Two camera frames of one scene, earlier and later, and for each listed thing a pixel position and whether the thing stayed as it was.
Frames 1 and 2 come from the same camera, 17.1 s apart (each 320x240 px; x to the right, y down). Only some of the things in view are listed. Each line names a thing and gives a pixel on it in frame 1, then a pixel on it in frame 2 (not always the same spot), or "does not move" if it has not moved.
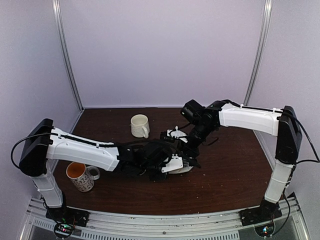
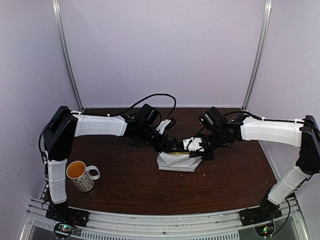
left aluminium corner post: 57,14 does not move
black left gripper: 159,177 → 161,146
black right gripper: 189,152 → 209,157
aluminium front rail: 113,224 does not move
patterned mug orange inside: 83,177 does not move
